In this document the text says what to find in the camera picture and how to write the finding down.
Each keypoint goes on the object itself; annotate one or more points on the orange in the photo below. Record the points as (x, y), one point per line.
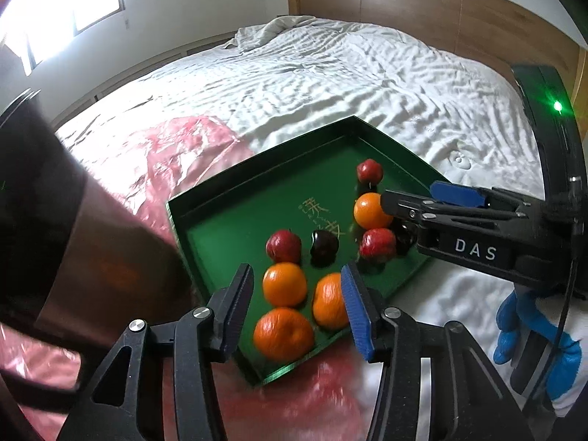
(328, 303)
(367, 211)
(282, 341)
(285, 283)

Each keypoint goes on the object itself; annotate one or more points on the pink plastic sheet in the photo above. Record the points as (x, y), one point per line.
(151, 147)

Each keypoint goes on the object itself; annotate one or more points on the white bed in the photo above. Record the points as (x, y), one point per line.
(344, 82)

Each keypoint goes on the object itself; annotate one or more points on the dark plum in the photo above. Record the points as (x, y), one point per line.
(404, 241)
(323, 248)

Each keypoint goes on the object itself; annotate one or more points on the person's right hand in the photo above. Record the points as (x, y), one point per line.
(569, 353)

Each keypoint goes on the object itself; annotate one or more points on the bed frame rail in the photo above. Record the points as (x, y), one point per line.
(138, 66)

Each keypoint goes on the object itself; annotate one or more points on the crumpled white cloth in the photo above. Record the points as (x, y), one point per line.
(275, 30)

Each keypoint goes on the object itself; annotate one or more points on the red apple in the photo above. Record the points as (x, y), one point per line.
(377, 244)
(370, 171)
(284, 246)

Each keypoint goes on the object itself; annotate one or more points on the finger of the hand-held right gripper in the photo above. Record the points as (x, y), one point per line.
(413, 209)
(455, 193)

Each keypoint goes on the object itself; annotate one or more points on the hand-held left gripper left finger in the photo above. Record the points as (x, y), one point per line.
(234, 312)

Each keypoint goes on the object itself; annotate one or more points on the window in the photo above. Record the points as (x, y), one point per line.
(59, 14)

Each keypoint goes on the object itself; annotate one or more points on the dark brown juicer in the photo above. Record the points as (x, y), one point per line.
(92, 262)

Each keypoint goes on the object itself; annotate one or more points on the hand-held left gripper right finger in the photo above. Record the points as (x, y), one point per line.
(357, 317)

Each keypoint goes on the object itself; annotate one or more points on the wooden headboard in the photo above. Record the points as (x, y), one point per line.
(413, 0)

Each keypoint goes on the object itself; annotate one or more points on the green tray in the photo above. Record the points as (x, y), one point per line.
(229, 220)

